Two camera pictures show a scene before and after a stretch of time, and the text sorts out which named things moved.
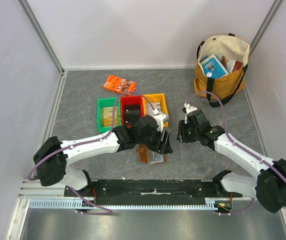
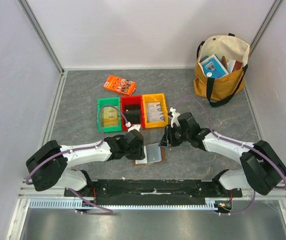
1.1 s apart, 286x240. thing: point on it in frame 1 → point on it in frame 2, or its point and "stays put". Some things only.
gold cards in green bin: x=107 y=116 stays put
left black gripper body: x=153 y=140 → x=135 y=153
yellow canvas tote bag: x=220 y=90 stays put
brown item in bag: x=224 y=62 stays put
